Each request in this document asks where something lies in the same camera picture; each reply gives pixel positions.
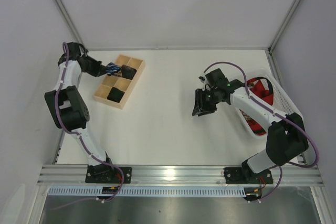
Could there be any right aluminium frame post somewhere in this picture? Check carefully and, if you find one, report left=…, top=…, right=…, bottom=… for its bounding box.
left=268, top=0, right=303, bottom=54

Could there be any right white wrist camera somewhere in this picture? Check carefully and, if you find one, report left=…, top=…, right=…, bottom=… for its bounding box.
left=198, top=72, right=206, bottom=83

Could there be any wooden compartment organizer box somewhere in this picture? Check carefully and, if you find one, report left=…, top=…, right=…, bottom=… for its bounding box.
left=93, top=55, right=145, bottom=109

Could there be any red tie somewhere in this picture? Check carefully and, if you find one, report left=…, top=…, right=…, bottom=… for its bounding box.
left=246, top=77, right=274, bottom=136

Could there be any rolled black tie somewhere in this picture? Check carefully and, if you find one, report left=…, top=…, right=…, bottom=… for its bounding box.
left=107, top=87, right=124, bottom=103
left=121, top=65, right=137, bottom=80

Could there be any rolled black tie lower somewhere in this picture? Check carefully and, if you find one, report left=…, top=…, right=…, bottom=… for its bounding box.
left=107, top=87, right=124, bottom=103

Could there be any left aluminium frame post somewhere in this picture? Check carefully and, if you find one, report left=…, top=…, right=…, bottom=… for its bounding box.
left=52, top=0, right=85, bottom=46

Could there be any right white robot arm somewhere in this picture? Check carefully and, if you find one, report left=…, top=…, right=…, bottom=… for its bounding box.
left=192, top=68, right=309, bottom=174

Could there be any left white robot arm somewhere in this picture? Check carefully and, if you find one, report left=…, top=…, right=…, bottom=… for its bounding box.
left=44, top=42, right=113, bottom=173

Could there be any rolled black tie upper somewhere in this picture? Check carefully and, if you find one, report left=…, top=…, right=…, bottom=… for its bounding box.
left=121, top=65, right=137, bottom=80

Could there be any aluminium mounting rail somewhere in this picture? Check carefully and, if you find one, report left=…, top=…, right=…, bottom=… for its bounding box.
left=37, top=164, right=323, bottom=187

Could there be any gold patterned tie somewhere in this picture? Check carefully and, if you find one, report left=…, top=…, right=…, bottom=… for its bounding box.
left=241, top=111, right=253, bottom=121

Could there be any navy blue striped tie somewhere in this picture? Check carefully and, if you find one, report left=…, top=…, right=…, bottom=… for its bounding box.
left=102, top=62, right=121, bottom=76

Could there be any white slotted cable duct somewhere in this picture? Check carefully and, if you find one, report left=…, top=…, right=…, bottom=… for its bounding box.
left=48, top=186, right=246, bottom=197

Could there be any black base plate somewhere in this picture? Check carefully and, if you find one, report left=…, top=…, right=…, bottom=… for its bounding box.
left=85, top=165, right=132, bottom=184
left=223, top=166, right=274, bottom=185

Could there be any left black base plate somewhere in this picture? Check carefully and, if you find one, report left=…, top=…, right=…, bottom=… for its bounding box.
left=85, top=165, right=132, bottom=184

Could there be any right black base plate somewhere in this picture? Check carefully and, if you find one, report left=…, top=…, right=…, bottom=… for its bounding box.
left=223, top=166, right=274, bottom=185

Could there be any aluminium frame post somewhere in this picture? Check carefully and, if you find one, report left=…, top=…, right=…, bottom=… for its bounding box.
left=52, top=0, right=85, bottom=46
left=268, top=0, right=303, bottom=54

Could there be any white plastic basket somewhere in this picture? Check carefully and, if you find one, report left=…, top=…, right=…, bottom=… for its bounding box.
left=236, top=68, right=303, bottom=140

